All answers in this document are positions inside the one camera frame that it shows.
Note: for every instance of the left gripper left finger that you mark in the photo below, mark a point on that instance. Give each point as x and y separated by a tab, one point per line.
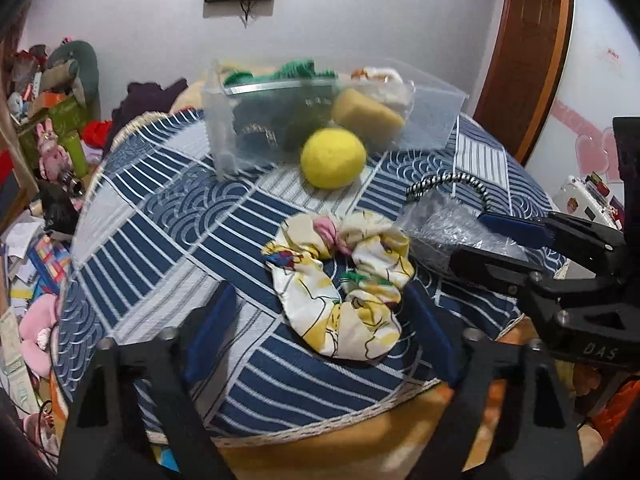
132	416

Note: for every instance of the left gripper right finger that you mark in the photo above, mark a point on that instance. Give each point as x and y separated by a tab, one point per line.
536	437

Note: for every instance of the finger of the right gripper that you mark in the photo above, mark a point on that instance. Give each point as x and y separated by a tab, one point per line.
497	273
595	247

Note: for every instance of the clear bag silver mesh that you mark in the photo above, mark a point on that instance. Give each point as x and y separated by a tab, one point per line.
437	225

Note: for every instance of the floral fabric scrunchie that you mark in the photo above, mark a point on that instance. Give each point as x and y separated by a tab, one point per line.
339	281

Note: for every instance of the yellow felt ball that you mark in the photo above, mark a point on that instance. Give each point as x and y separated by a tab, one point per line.
332	158

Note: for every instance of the pink plush toy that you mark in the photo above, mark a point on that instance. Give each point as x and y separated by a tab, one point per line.
35	330

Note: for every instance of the yellow sponge block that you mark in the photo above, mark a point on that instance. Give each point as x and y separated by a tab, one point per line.
375	124

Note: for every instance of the brown wooden door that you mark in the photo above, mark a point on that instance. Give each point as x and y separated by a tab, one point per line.
524	72

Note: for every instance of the blue white patterned tablecloth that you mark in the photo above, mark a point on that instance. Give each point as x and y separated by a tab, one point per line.
260	259

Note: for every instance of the white orange patterned cloth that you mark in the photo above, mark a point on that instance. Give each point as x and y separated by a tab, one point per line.
386	86

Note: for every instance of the green knitted cloth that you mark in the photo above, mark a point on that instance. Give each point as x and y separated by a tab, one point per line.
274	114

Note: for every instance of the pink rabbit toy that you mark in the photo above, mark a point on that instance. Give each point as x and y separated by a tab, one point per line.
53	158

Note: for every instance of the clear plastic storage bin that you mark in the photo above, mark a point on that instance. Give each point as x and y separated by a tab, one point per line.
435	110

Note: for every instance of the green storage box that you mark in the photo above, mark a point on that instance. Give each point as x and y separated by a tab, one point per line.
67	116

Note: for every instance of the dark purple garment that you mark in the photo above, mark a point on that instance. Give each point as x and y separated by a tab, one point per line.
142	97

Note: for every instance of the grey green plush toy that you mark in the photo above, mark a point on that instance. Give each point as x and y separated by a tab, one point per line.
73	66

